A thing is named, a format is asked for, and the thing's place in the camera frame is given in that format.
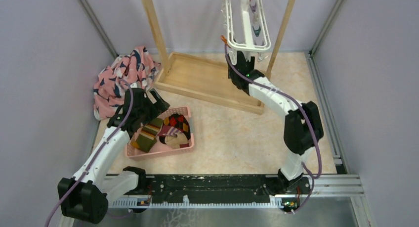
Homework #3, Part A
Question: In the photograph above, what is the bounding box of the white plastic clip hanger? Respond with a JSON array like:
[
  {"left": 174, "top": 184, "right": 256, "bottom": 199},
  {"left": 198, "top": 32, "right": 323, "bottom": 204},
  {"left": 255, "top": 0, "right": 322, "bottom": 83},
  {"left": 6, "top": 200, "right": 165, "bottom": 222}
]
[{"left": 221, "top": 0, "right": 272, "bottom": 65}]

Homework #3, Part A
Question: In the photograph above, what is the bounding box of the green striped sock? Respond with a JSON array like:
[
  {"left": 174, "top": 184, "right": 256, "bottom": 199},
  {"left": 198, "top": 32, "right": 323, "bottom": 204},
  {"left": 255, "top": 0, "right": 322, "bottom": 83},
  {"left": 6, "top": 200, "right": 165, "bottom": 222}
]
[{"left": 130, "top": 118, "right": 164, "bottom": 153}]

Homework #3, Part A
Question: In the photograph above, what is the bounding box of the orange clothes clip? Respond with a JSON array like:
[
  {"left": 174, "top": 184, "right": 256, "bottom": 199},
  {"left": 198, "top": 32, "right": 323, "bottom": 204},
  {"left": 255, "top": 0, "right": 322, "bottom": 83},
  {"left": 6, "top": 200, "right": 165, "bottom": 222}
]
[{"left": 220, "top": 35, "right": 228, "bottom": 45}]

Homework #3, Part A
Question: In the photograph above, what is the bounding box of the wooden hanger stand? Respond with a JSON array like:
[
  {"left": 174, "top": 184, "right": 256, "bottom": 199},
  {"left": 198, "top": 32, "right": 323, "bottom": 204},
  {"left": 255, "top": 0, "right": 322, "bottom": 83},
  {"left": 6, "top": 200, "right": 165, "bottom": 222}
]
[{"left": 141, "top": 0, "right": 295, "bottom": 114}]

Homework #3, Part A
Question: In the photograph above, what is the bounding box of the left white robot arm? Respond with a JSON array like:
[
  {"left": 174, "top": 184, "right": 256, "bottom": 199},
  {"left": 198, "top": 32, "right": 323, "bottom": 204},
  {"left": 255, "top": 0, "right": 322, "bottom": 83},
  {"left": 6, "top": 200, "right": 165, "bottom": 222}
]
[{"left": 58, "top": 88, "right": 170, "bottom": 224}]

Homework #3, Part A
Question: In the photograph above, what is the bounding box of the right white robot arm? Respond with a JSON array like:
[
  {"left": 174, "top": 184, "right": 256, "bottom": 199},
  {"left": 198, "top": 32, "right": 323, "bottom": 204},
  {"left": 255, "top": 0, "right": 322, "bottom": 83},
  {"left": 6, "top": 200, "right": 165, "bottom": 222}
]
[{"left": 225, "top": 49, "right": 324, "bottom": 193}]

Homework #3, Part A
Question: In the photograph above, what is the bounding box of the argyle patterned sock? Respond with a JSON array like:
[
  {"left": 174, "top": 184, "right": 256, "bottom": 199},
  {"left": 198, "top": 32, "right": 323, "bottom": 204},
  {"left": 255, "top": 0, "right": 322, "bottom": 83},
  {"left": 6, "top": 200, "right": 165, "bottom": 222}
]
[{"left": 163, "top": 113, "right": 191, "bottom": 140}]

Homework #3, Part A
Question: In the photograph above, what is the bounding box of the pink patterned cloth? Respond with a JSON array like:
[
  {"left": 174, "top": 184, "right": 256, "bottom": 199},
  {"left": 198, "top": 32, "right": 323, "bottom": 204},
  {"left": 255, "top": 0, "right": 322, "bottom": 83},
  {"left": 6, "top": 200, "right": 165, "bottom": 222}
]
[{"left": 93, "top": 46, "right": 162, "bottom": 121}]

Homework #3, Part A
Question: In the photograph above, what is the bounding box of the beige purple sock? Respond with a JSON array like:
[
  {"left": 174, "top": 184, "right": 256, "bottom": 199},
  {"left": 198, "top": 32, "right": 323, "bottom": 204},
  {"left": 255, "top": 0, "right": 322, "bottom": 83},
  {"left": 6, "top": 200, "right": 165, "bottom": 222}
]
[{"left": 158, "top": 125, "right": 189, "bottom": 149}]

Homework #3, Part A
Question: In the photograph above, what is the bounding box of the pink plastic basket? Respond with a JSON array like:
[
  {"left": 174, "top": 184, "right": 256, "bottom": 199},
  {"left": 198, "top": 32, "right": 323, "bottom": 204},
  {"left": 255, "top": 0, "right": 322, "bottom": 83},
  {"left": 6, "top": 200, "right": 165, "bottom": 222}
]
[{"left": 124, "top": 106, "right": 195, "bottom": 161}]

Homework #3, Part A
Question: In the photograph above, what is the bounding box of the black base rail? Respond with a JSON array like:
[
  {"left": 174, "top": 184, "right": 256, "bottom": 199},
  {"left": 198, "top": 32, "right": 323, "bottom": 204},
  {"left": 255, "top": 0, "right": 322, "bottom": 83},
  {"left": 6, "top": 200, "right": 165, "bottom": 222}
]
[{"left": 109, "top": 175, "right": 311, "bottom": 212}]

